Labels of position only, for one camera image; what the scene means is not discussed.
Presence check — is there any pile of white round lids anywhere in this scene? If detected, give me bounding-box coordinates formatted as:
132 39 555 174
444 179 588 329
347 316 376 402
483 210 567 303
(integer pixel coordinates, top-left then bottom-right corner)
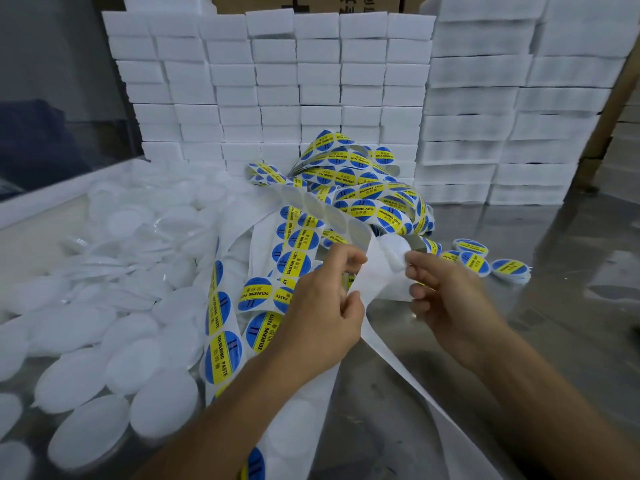
0 162 261 480

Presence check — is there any stack of white boxes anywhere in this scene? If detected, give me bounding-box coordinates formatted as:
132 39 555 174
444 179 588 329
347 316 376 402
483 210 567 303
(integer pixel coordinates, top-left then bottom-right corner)
102 0 640 206

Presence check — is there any blue yellow sticker label strip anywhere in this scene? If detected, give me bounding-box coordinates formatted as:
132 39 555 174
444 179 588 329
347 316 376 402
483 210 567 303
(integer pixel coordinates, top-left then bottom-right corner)
199 130 506 480

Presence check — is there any brown cardboard box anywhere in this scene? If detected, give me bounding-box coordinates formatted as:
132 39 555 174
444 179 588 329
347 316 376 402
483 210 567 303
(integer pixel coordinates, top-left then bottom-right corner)
210 0 436 15

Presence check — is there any person's right hand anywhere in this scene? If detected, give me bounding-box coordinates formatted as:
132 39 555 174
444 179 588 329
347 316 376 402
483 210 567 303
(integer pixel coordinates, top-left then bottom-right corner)
405 251 507 373

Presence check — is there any person's left hand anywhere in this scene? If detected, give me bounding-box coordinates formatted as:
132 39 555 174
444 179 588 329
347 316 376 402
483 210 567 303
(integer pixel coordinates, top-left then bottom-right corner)
270 243 368 383

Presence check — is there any person's right forearm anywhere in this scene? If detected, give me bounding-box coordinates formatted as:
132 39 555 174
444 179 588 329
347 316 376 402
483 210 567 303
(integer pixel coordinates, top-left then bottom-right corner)
467 320 640 480

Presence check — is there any person's left forearm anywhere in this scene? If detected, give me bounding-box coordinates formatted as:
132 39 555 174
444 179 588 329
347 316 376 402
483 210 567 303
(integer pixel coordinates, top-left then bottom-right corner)
132 345 342 480

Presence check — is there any dark blue container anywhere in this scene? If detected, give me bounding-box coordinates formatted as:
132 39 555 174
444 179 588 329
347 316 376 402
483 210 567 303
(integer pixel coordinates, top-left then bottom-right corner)
0 99 142 201

